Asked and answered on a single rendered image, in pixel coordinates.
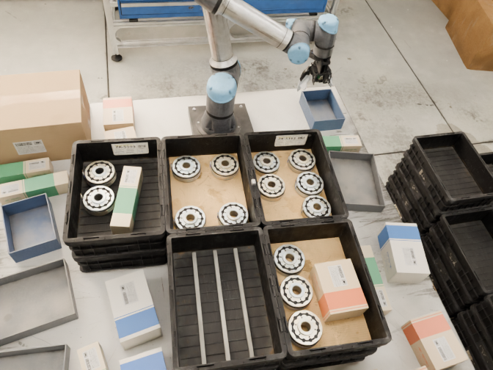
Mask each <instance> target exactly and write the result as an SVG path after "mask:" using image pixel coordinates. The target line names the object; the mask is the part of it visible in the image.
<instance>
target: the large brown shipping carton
mask: <svg viewBox="0 0 493 370"><path fill-rule="evenodd" d="M91 139H92V138H91V124H90V104H89V101H88V98H87V94H86V90H85V88H84V83H83V80H82V77H81V72H80V70H61V71H51V72H42V73H22V74H12V75H3V76H0V164H9V163H15V162H23V161H28V160H33V159H42V158H48V157H49V159H50V160H51V162H52V161H59V160H65V159H71V153H72V146H73V143H74V142H75V141H78V140H91Z"/></svg>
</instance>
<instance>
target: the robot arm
mask: <svg viewBox="0 0 493 370"><path fill-rule="evenodd" d="M195 1H196V2H197V3H198V4H199V5H200V6H201V7H202V11H203V15H204V19H205V25H206V29H207V33H208V40H209V44H210V48H211V55H212V57H211V58H210V60H209V62H210V66H211V77H210V78H209V80H208V83H207V87H206V90H207V96H206V110H205V113H204V115H203V116H202V120H201V127H202V129H203V131H204V132H205V133H207V134H226V133H233V132H234V131H235V127H236V121H235V116H234V113H233V111H234V105H235V95H236V92H237V88H238V81H239V78H240V76H241V65H240V62H239V61H238V59H237V56H236V55H235V54H234V53H233V50H232V46H231V41H230V32H229V27H228V22H227V19H229V20H230V21H232V22H233V23H236V24H238V25H239V26H241V27H242V28H244V29H245V30H247V31H249V32H251V33H253V34H254V35H256V36H258V37H259V38H261V39H263V40H265V41H266V42H267V43H270V44H271V45H273V46H275V47H276V48H278V49H279V50H281V51H284V52H285V53H286V54H288V58H289V60H290V61H291V62H292V63H293V64H296V65H300V64H303V63H305V62H306V61H307V59H308V57H309V58H311V59H314V60H315V61H314V62H311V64H310V65H309V66H308V67H307V68H306V69H305V70H304V71H303V72H302V74H301V77H300V79H299V83H298V86H297V91H299V90H300V89H301V88H302V89H303V90H306V88H307V83H308V81H309V80H310V76H309V75H310V74H311V75H312V77H313V80H312V83H313V85H314V84H315V82H318V83H321V82H323V84H326V83H327V82H328V84H329V86H330V87H332V86H333V84H332V71H331V68H330V67H329V65H330V59H331V56H332V52H333V48H334V47H335V38H336V35H337V31H338V24H339V20H338V18H337V17H336V16H335V15H333V14H329V13H327V14H325V15H324V14H323V15H321V16H320V18H319V19H318V20H306V19H298V18H289V19H287V21H286V25H285V26H283V25H282V24H280V23H279V22H277V21H275V20H274V19H272V18H270V17H269V16H267V15H266V14H264V13H262V12H261V11H260V10H257V9H256V8H254V7H253V6H251V5H250V4H247V3H246V2H245V1H243V0H195ZM310 41H315V44H314V49H312V50H310Z"/></svg>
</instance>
